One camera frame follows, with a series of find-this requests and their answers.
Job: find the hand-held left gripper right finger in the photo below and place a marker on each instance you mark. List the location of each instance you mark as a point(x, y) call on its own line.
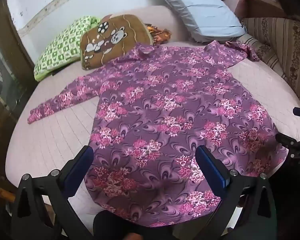
point(212, 167)

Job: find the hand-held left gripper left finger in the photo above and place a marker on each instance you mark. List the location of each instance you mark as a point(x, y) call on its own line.
point(80, 166)

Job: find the green checkered pillow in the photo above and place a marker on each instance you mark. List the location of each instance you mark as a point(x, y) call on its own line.
point(62, 47)

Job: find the brown panda pillow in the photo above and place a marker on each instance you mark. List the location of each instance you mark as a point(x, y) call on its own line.
point(130, 27)

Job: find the cardboard box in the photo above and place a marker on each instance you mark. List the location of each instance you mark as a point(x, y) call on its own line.
point(255, 7)

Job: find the orange patterned cloth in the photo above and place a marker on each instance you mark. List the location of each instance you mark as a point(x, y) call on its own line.
point(160, 35)

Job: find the wooden cabinet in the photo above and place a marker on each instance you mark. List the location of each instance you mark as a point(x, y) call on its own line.
point(5, 55)

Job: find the light blue pillow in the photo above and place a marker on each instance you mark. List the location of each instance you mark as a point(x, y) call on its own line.
point(205, 12)

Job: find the purple floral shirt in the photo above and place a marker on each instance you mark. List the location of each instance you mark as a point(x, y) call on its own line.
point(165, 105)

